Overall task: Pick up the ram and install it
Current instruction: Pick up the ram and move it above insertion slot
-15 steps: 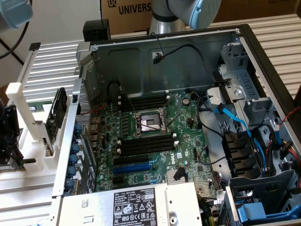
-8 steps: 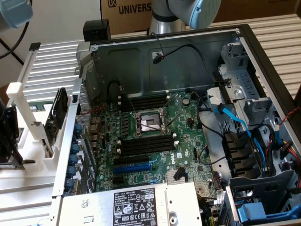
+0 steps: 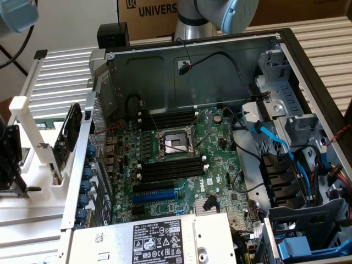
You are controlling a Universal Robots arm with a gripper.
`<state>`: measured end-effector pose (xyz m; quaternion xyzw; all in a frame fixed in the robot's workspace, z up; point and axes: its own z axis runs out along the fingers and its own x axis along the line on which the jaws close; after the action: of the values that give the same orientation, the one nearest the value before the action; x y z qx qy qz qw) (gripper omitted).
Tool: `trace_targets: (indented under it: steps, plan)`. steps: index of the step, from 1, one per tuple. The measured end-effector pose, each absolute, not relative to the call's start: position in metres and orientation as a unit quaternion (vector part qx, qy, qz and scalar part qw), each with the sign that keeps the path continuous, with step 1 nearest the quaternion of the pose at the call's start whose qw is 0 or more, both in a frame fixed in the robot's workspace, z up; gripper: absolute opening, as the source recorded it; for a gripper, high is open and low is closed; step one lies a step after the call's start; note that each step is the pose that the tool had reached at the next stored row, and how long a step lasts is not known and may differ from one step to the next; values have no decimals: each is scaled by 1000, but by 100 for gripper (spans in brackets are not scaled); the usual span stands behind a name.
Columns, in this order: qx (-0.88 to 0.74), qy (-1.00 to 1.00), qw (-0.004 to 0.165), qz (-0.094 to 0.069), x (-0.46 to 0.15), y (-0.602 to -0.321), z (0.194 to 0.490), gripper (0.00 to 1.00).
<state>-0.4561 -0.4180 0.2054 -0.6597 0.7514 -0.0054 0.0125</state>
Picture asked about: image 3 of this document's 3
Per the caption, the red and black twisted wire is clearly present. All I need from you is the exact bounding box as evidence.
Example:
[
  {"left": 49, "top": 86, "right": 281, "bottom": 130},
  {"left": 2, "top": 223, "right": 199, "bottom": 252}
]
[
  {"left": 328, "top": 123, "right": 352, "bottom": 144},
  {"left": 93, "top": 120, "right": 123, "bottom": 135}
]

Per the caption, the blue plastic drive carrier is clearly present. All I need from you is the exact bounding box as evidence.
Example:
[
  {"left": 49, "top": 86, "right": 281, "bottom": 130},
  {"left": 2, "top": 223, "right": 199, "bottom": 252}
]
[{"left": 268, "top": 197, "right": 352, "bottom": 264}]

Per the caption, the long black expansion slot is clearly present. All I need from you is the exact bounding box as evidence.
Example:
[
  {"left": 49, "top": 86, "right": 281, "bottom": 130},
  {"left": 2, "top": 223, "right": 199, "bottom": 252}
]
[{"left": 133, "top": 182, "right": 176, "bottom": 194}]

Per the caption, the white parts rack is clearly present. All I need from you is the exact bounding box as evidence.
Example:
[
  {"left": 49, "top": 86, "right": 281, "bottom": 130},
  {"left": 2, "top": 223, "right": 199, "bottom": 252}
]
[{"left": 8, "top": 96, "right": 83, "bottom": 206}]

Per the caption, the printed cardboard box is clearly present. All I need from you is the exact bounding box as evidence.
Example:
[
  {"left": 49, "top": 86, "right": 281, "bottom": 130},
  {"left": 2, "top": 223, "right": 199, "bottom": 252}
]
[{"left": 117, "top": 0, "right": 179, "bottom": 42}]

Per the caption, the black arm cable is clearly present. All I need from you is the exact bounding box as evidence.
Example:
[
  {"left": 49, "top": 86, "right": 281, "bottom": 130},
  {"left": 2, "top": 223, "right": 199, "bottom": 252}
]
[{"left": 0, "top": 23, "right": 38, "bottom": 69}]

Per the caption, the plain cardboard box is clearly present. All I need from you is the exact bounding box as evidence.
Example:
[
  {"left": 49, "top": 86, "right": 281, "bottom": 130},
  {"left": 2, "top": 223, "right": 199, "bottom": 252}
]
[{"left": 247, "top": 0, "right": 352, "bottom": 27}]

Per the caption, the blue expansion slot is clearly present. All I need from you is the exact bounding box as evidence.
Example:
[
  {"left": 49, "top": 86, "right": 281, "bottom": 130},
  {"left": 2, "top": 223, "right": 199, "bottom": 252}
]
[{"left": 131, "top": 191, "right": 177, "bottom": 205}]

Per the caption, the blue SATA wire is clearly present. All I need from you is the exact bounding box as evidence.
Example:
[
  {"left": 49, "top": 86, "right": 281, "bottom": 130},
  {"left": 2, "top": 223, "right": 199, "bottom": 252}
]
[
  {"left": 251, "top": 120, "right": 313, "bottom": 206},
  {"left": 318, "top": 141, "right": 335, "bottom": 178}
]

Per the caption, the thin metal locking lever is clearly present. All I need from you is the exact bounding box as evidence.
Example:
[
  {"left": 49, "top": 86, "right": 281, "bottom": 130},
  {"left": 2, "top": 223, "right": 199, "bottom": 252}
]
[
  {"left": 163, "top": 141, "right": 196, "bottom": 155},
  {"left": 139, "top": 103, "right": 163, "bottom": 137}
]

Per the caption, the thin black wire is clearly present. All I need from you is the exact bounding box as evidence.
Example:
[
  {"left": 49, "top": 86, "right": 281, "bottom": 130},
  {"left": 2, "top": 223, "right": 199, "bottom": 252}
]
[{"left": 230, "top": 111, "right": 263, "bottom": 163}]

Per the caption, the yellow and red wire bundle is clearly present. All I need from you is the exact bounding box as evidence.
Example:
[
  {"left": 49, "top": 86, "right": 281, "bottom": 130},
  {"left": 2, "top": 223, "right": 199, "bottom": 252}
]
[{"left": 327, "top": 162, "right": 352, "bottom": 190}]

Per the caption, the green RAM stick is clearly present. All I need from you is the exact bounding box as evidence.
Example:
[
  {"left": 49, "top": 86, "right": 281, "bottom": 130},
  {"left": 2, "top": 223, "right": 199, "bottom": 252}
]
[{"left": 34, "top": 118, "right": 67, "bottom": 130}]

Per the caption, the green Dell motherboard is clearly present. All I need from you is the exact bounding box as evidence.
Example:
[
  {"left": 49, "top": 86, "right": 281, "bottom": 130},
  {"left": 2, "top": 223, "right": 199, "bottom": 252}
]
[{"left": 103, "top": 106, "right": 265, "bottom": 229}]

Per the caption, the black and silver PC case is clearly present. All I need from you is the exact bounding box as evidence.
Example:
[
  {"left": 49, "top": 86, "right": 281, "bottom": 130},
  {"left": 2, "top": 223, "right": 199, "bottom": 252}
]
[{"left": 57, "top": 27, "right": 352, "bottom": 264}]

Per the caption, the CPU socket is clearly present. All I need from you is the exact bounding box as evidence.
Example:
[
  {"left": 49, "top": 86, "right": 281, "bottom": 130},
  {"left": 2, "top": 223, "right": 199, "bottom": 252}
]
[{"left": 155, "top": 125, "right": 200, "bottom": 162}]

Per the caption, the black plastic fan duct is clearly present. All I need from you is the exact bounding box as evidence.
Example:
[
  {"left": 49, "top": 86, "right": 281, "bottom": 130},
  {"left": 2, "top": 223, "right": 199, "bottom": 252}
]
[{"left": 260, "top": 152, "right": 307, "bottom": 212}]

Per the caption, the black wire with power connector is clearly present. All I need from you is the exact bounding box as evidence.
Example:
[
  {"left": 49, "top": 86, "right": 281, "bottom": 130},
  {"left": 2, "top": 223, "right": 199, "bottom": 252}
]
[{"left": 175, "top": 37, "right": 266, "bottom": 98}]

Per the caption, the blue slot retainer clip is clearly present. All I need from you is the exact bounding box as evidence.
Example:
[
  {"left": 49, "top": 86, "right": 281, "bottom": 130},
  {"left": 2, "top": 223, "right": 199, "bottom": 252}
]
[
  {"left": 78, "top": 194, "right": 90, "bottom": 211},
  {"left": 80, "top": 180, "right": 92, "bottom": 197},
  {"left": 81, "top": 167, "right": 94, "bottom": 183},
  {"left": 85, "top": 144, "right": 97, "bottom": 163},
  {"left": 76, "top": 208, "right": 89, "bottom": 226}
]

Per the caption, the silver power supply unit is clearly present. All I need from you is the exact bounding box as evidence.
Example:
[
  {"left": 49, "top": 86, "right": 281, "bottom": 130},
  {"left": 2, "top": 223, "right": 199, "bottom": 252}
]
[{"left": 56, "top": 211, "right": 238, "bottom": 264}]

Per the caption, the small black box device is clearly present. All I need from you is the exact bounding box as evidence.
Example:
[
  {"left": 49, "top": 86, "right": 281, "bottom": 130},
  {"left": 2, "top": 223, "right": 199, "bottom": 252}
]
[{"left": 97, "top": 22, "right": 130, "bottom": 52}]

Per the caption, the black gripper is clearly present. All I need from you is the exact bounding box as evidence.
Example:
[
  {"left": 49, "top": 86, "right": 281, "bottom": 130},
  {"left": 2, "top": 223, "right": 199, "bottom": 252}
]
[{"left": 0, "top": 124, "right": 22, "bottom": 193}]

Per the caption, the black RAM slot white latch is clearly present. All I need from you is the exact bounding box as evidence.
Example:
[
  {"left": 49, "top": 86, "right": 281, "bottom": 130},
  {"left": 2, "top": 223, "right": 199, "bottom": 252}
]
[
  {"left": 136, "top": 164, "right": 209, "bottom": 183},
  {"left": 138, "top": 109, "right": 199, "bottom": 116},
  {"left": 136, "top": 156, "right": 207, "bottom": 173},
  {"left": 139, "top": 119, "right": 197, "bottom": 127}
]

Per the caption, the black graphics card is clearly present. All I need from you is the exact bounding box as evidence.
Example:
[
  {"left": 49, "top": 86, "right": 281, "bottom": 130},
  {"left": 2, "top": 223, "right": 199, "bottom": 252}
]
[{"left": 51, "top": 103, "right": 84, "bottom": 185}]

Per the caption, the silver finned chipset heatsink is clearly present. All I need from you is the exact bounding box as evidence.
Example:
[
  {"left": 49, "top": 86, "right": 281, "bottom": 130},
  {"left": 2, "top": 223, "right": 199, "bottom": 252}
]
[{"left": 194, "top": 197, "right": 221, "bottom": 215}]

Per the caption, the silver disk bay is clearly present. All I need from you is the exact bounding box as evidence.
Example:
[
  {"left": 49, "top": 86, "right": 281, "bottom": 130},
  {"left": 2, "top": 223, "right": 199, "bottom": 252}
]
[{"left": 254, "top": 51, "right": 325, "bottom": 149}]

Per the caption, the silver green CPU chip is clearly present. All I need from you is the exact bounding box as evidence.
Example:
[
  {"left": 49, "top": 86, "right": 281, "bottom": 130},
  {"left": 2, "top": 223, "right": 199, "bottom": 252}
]
[{"left": 20, "top": 147, "right": 31, "bottom": 166}]

